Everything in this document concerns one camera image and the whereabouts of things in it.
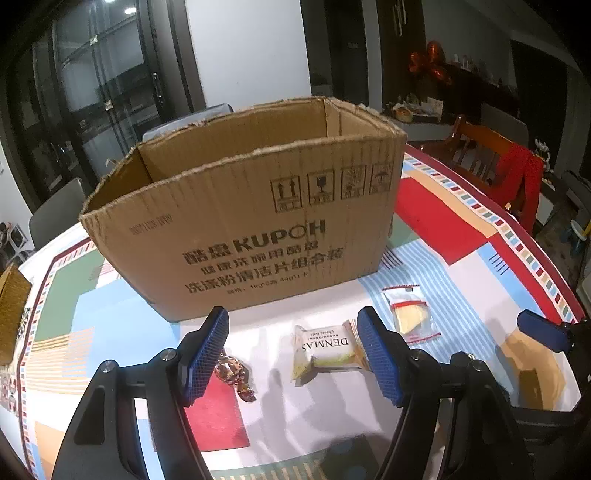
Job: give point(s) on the plain dark door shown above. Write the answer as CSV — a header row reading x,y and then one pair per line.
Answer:
x,y
341,55

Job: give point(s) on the red cloth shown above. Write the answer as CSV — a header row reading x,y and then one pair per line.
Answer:
x,y
521,180

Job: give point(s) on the wide grey dining chair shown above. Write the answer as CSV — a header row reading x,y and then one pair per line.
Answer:
x,y
217,113

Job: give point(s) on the small plastic stool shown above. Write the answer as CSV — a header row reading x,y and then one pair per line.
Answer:
x,y
577,230

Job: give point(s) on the cream snack packet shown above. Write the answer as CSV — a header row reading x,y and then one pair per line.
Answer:
x,y
323,350

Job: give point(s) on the dark framed glass doors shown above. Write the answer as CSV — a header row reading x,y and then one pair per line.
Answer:
x,y
106,69

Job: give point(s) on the grey upholstered chair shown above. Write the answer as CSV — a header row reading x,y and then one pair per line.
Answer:
x,y
505,122

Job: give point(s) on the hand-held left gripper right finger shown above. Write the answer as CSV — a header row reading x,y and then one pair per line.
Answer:
x,y
378,360

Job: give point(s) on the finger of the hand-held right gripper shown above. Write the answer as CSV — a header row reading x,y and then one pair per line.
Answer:
x,y
460,360
545,330

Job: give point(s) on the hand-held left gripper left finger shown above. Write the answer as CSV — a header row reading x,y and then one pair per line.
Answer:
x,y
205,355

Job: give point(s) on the brown shiny candy wrapper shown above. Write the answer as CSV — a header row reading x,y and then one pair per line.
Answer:
x,y
233,371

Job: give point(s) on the brown wooden chair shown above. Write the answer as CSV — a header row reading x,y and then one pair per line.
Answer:
x,y
475,143

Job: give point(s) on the small grey dining chair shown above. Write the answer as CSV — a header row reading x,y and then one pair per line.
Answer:
x,y
57,217

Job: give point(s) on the clear snack packet red trim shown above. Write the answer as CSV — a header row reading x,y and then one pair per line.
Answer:
x,y
411,314

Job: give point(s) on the basket of small goods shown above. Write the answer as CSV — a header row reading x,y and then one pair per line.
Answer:
x,y
403,113

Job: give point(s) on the cardboard box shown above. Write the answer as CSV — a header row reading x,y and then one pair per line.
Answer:
x,y
258,230

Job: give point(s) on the orange foil balloon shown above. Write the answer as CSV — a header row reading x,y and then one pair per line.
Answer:
x,y
431,64

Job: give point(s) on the dark sideboard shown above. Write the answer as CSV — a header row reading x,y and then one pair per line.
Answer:
x,y
480,92

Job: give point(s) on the white shelf rack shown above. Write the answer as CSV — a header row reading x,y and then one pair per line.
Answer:
x,y
16,240

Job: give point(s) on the white figurine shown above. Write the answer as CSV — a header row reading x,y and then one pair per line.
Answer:
x,y
544,147

